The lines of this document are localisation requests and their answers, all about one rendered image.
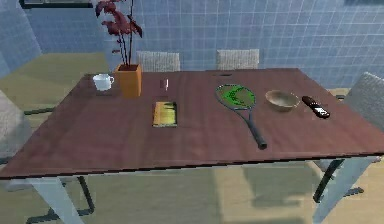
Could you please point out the grey woven chair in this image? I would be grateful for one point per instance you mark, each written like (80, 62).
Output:
(237, 59)
(159, 61)
(365, 96)
(13, 130)

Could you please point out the white coffee cup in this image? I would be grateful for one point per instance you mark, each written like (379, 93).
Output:
(102, 82)

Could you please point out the yellow green book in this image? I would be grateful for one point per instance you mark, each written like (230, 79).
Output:
(164, 114)

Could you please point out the green black tennis racket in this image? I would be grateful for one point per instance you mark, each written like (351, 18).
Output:
(236, 96)

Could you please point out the red plant in orange pot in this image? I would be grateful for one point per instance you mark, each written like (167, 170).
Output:
(129, 80)

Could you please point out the tan wooden bowl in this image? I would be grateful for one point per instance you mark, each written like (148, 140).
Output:
(282, 100)

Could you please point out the brown wooden table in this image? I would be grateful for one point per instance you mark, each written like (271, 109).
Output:
(100, 133)

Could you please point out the black remote control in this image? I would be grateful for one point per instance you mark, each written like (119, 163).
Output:
(315, 106)

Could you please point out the dark framed wall picture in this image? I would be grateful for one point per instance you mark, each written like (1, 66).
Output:
(56, 3)

